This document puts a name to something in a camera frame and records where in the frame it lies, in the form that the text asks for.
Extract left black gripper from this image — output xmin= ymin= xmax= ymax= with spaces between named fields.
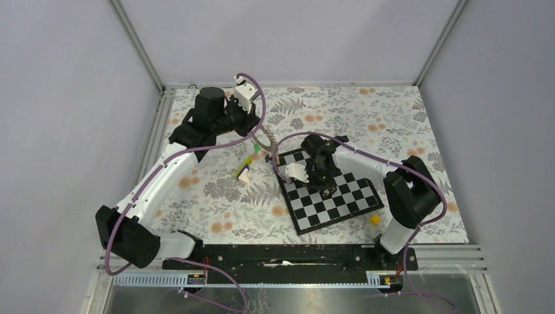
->
xmin=212 ymin=94 xmax=261 ymax=138

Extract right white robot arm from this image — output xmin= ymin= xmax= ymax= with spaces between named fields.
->
xmin=301 ymin=134 xmax=443 ymax=270

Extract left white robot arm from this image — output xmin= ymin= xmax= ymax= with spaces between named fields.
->
xmin=95 ymin=82 xmax=264 ymax=275

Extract black white chessboard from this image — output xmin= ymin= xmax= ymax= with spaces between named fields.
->
xmin=276 ymin=148 xmax=384 ymax=236

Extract green purple white toy bricks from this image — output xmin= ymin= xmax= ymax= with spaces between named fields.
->
xmin=235 ymin=157 xmax=253 ymax=186

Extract small yellow cube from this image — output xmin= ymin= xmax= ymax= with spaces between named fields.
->
xmin=369 ymin=215 xmax=382 ymax=226

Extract floral patterned table mat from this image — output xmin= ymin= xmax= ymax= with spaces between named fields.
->
xmin=152 ymin=86 xmax=468 ymax=244

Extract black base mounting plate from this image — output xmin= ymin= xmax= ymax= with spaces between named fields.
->
xmin=162 ymin=244 xmax=418 ymax=283

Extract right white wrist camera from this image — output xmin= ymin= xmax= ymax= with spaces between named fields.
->
xmin=285 ymin=163 xmax=310 ymax=183

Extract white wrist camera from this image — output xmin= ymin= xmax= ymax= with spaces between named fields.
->
xmin=285 ymin=163 xmax=310 ymax=183
xmin=232 ymin=75 xmax=259 ymax=113

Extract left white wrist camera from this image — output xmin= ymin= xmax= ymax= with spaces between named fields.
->
xmin=232 ymin=75 xmax=259 ymax=113

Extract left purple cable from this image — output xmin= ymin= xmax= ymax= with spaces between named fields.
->
xmin=104 ymin=73 xmax=267 ymax=314

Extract white slotted cable duct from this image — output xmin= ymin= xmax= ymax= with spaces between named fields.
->
xmin=113 ymin=271 xmax=391 ymax=289

